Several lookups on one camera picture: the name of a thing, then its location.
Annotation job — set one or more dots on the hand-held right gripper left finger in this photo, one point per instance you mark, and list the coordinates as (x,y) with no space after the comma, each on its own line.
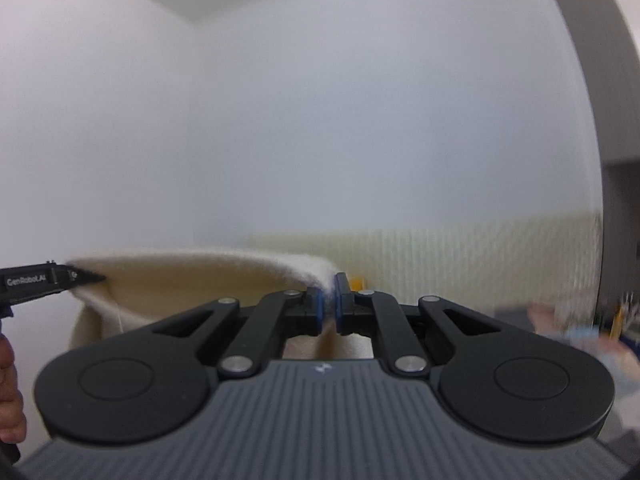
(316,310)

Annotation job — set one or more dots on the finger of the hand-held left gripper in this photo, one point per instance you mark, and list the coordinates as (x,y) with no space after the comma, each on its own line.
(82,277)

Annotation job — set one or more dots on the yellow crown pillow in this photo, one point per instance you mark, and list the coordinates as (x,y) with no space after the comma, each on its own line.
(358,283)

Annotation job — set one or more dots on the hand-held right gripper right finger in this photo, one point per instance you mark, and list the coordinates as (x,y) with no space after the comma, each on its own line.
(340,305)

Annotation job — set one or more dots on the grey door frame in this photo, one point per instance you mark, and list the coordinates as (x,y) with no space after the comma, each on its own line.
(615,85)

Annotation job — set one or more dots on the person's left hand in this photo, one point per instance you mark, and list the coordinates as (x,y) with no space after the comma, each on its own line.
(9,390)

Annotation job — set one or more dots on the cream quilted headboard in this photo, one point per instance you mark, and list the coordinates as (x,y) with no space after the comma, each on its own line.
(450,260)

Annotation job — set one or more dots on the plaid pastel blanket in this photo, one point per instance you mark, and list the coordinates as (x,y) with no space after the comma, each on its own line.
(570,330)

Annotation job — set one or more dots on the cream striped knit sweater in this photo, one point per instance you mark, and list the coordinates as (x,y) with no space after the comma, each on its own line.
(200,280)

